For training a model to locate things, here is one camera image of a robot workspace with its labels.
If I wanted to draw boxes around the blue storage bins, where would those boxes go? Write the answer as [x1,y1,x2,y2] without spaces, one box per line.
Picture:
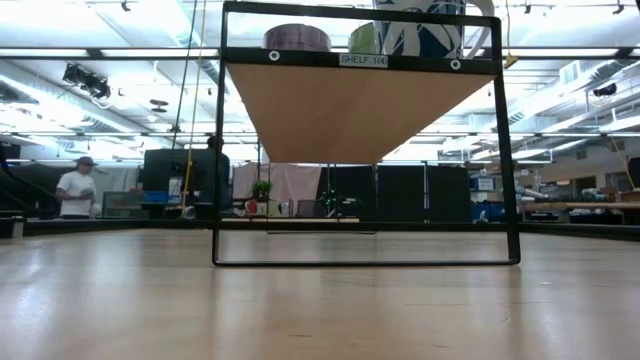
[468,176,507,223]

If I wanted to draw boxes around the purple ribbed mug white handle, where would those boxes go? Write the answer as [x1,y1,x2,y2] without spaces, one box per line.
[262,23,332,53]

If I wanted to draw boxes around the person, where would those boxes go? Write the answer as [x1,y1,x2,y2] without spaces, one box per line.
[201,134,233,211]
[54,155,99,220]

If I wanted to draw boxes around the grey cloth cover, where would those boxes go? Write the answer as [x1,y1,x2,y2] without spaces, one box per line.
[92,165,142,220]

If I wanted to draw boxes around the black monitor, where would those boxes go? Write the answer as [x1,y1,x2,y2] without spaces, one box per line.
[141,148,216,194]

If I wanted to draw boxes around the pink cloth curtain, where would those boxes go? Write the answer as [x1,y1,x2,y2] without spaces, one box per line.
[232,162,324,217]

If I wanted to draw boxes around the white mug blue leaf pattern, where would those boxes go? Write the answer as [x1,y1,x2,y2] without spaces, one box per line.
[372,0,496,60]

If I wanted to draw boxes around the black partition panels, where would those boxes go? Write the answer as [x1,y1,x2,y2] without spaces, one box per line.
[319,163,474,224]

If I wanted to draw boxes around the black hanging cable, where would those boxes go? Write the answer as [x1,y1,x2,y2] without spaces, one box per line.
[168,0,200,154]

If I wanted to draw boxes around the small potted plant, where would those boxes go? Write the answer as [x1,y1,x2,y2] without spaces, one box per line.
[252,179,274,202]

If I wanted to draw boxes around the black ceiling camera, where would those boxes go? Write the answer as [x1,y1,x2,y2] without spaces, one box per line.
[592,82,620,99]

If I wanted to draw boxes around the black aluminium table frame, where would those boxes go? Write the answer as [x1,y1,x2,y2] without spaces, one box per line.
[0,217,640,243]

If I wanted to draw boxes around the wooden shelf black metal frame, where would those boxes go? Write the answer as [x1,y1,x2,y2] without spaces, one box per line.
[212,0,521,267]

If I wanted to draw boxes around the yellow hanging tag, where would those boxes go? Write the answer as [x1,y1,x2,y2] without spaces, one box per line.
[502,0,520,70]

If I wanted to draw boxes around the green mug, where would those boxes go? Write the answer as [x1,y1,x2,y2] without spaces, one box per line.
[347,21,381,55]

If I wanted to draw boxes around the yellow hanging rope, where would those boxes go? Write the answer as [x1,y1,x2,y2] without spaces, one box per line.
[180,0,208,214]

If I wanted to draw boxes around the black ceiling camera rig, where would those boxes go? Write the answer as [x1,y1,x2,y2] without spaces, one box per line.
[62,63,112,100]

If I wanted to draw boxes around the black curved cable bundle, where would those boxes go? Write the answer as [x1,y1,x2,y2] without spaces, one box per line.
[0,159,60,220]

